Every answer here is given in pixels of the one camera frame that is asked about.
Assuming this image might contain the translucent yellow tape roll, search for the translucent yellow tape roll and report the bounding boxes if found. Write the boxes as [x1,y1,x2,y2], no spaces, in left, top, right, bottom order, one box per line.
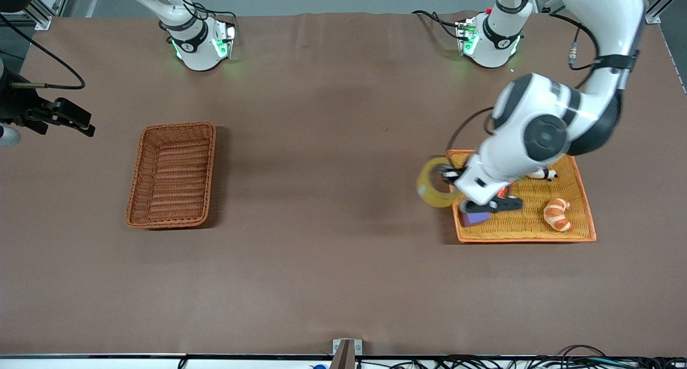
[416,156,465,209]

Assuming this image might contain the yellow wicker basket orange rim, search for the yellow wicker basket orange rim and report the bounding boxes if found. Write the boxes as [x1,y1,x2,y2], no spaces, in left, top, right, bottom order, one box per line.
[447,149,597,244]

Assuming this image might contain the brown wicker basket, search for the brown wicker basket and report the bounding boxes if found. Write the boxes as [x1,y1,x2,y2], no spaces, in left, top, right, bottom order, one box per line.
[125,122,217,230]

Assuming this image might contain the toy croissant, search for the toy croissant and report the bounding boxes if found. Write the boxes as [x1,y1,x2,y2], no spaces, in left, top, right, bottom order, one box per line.
[543,198,573,233]

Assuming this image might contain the brown table cover sheet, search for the brown table cover sheet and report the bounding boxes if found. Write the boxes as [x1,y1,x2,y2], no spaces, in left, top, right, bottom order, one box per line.
[0,11,687,358]

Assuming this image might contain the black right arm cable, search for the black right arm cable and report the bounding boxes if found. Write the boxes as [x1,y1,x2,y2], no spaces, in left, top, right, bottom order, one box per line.
[0,13,86,89]

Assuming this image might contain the aluminium frame profile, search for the aluminium frame profile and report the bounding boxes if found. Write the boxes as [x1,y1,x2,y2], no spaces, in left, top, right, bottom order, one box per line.
[644,0,678,25]
[21,0,73,31]

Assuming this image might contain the black left base cable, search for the black left base cable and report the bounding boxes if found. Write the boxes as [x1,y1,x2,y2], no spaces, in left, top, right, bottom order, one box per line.
[412,10,463,40]

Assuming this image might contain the black base cable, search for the black base cable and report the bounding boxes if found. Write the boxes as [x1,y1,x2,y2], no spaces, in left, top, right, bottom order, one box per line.
[412,10,463,40]
[161,0,238,42]

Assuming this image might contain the black left arm loop cable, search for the black left arm loop cable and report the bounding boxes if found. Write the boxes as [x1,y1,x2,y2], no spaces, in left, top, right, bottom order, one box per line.
[549,12,602,72]

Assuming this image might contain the black right base cable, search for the black right base cable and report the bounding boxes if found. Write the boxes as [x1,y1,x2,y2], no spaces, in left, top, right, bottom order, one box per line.
[161,0,238,42]

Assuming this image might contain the tangled black cables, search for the tangled black cables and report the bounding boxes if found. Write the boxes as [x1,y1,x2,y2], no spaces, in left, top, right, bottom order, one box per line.
[354,345,687,369]

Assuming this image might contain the metal table clamp bracket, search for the metal table clamp bracket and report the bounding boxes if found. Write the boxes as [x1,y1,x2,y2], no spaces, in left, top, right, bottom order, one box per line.
[330,338,363,369]

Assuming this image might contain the white table edge rail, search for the white table edge rail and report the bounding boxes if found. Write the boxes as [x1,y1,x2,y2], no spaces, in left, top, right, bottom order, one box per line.
[0,354,687,369]

